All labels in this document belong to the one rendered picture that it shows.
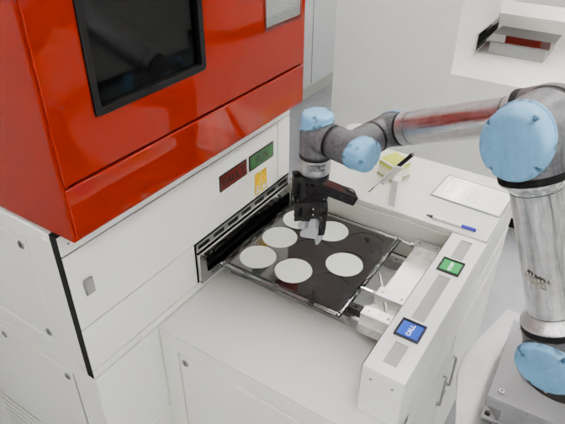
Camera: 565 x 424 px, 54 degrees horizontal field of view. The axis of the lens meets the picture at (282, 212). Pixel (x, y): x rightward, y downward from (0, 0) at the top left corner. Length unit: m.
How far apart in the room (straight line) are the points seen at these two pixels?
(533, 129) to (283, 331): 0.80
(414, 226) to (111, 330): 0.86
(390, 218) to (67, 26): 1.03
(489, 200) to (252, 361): 0.84
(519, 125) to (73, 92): 0.71
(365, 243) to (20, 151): 0.93
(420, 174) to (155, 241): 0.89
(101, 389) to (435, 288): 0.82
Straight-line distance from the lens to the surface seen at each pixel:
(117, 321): 1.35
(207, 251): 1.49
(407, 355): 1.22
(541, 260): 1.03
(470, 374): 1.41
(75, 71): 1.00
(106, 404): 1.47
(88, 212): 1.09
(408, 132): 1.23
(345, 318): 1.44
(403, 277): 1.53
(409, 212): 1.63
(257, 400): 1.38
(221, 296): 1.53
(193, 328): 1.45
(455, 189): 1.76
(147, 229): 1.30
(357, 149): 1.17
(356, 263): 1.52
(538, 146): 0.92
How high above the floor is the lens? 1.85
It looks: 34 degrees down
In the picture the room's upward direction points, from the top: straight up
